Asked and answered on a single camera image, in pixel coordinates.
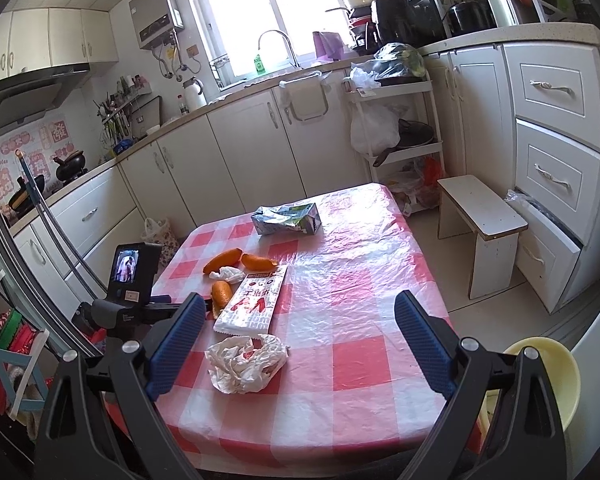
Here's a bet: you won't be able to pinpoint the black microwave oven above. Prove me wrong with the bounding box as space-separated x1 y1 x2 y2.
407 0 448 43

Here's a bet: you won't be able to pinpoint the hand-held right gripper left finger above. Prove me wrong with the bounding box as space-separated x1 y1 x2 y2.
34 291 207 480

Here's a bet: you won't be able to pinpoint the black frying pan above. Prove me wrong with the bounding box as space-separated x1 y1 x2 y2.
372 119 437 167

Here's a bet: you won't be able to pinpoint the small white plastic bag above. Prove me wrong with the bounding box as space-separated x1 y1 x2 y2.
349 64 381 92

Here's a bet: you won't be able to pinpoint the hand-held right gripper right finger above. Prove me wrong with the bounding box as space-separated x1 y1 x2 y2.
394 289 570 480

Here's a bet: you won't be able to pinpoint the black air fryer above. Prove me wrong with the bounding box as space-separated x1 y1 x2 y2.
370 0 416 48

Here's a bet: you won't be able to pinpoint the white wooden stool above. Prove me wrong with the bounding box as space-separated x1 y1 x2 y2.
436 175 529 301

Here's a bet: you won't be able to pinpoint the cream wall cabinets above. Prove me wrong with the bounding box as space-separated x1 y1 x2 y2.
0 6 120 91

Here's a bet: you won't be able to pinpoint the white door hanging rack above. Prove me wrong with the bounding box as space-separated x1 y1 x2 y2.
279 71 331 123

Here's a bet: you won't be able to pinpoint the orange peel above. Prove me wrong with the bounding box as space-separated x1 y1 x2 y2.
211 280 233 320
202 248 242 275
241 253 279 271

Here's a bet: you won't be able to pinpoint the purple cloth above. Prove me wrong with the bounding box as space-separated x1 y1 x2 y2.
312 31 343 61

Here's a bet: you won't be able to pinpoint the black wok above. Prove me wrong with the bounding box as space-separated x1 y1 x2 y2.
7 175 46 213

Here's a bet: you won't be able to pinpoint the red and white carton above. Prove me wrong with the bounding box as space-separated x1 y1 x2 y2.
213 265 288 336

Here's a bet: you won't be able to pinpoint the pink wall stickers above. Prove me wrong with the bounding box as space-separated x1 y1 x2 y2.
0 117 73 206

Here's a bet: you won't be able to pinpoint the black clay pot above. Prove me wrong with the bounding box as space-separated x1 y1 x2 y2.
55 150 88 181

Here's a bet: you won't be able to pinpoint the blue and white shelf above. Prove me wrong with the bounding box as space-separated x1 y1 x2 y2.
0 270 51 426

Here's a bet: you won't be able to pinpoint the white cabinet drawer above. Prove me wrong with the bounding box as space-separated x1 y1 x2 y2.
515 120 600 231
505 190 583 316
514 45 600 153

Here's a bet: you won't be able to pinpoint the black framed board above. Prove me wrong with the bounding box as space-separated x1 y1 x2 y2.
130 95 162 133

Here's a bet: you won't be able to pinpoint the grey mop pole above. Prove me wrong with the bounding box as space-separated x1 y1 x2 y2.
15 149 111 306
22 160 112 306

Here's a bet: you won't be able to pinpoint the small white tissue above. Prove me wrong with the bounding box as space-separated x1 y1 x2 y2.
210 266 246 285

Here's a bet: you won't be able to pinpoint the green silver carton box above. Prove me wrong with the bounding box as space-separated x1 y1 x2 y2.
250 201 323 237

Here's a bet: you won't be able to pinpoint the floral bag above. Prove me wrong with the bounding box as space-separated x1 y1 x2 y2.
140 217 181 266

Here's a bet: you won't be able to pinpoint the large white plastic bag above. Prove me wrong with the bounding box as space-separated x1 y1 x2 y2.
350 104 402 156

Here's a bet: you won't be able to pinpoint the black stockpot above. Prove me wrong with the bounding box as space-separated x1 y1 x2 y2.
442 1 496 36

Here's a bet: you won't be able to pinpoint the orange plastic bag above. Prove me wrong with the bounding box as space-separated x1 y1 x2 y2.
390 156 443 216

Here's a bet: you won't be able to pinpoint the chrome sink faucet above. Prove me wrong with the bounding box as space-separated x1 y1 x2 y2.
257 30 302 72

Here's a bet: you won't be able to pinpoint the red checked tablecloth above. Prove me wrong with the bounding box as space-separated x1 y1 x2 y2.
82 182 486 476

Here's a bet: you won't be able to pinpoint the white framed window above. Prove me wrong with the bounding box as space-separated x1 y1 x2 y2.
180 0 353 86

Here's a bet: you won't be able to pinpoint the white wrapper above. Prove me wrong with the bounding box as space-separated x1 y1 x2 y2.
205 334 289 395

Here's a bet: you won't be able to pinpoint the bag of vegetables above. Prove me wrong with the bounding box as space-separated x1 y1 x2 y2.
372 42 427 83

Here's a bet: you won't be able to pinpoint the pale yellow plastic bin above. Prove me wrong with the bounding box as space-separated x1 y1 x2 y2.
472 337 581 461

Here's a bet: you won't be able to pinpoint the black range hood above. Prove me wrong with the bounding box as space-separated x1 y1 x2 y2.
0 62 92 138

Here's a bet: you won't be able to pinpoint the white base cabinets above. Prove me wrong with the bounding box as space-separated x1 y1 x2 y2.
7 35 600 321

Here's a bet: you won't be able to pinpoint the wall utensil rack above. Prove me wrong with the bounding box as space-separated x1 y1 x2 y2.
96 74 153 148

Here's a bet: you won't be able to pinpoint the white storage trolley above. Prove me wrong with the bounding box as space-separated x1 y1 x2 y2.
347 67 446 211

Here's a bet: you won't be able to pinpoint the grey wall water heater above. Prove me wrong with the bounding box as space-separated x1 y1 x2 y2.
129 0 185 51

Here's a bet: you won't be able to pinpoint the white electric kettle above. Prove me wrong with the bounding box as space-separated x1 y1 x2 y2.
182 76 207 111

